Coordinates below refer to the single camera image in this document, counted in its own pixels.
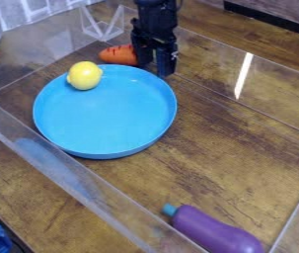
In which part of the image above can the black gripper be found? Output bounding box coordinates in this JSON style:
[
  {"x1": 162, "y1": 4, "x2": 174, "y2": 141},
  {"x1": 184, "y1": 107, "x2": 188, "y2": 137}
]
[{"x1": 131, "y1": 0, "x2": 179, "y2": 78}]

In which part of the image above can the orange toy carrot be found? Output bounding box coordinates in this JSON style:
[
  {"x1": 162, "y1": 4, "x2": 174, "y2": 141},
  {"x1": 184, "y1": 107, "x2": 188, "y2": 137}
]
[{"x1": 99, "y1": 44, "x2": 138, "y2": 66}]

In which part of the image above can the blue round tray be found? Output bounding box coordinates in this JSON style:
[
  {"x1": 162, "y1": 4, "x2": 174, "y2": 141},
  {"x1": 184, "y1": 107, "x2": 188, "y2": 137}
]
[{"x1": 33, "y1": 64, "x2": 178, "y2": 159}]

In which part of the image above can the yellow toy lemon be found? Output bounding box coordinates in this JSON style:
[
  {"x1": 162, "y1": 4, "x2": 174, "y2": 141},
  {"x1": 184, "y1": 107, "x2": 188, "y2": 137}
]
[{"x1": 66, "y1": 61, "x2": 103, "y2": 91}]

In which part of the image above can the white patterned curtain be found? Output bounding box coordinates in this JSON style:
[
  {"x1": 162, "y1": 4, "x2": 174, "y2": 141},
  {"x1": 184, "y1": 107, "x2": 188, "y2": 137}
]
[{"x1": 0, "y1": 0, "x2": 103, "y2": 40}]

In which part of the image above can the purple toy eggplant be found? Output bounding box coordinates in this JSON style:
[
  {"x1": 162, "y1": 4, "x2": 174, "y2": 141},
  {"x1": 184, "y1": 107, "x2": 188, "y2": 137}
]
[{"x1": 162, "y1": 204, "x2": 265, "y2": 253}]

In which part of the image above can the clear acrylic corner bracket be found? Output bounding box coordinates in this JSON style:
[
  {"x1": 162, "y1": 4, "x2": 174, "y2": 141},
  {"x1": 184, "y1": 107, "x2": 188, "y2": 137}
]
[{"x1": 79, "y1": 6, "x2": 124, "y2": 42}]

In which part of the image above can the clear acrylic enclosure wall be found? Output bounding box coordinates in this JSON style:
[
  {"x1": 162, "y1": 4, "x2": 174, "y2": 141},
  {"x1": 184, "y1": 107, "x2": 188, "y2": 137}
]
[{"x1": 0, "y1": 0, "x2": 299, "y2": 253}]

